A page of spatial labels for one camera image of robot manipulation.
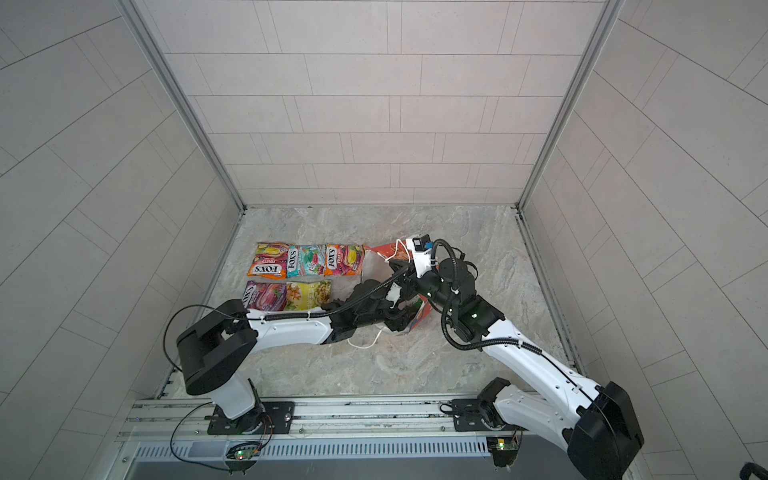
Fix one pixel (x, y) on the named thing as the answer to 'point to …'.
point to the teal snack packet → (305, 260)
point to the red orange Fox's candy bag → (270, 261)
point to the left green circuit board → (247, 454)
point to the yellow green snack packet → (302, 296)
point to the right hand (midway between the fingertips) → (389, 267)
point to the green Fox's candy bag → (417, 305)
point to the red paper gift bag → (376, 258)
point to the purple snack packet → (265, 296)
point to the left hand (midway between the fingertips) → (421, 306)
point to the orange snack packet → (343, 260)
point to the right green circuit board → (503, 449)
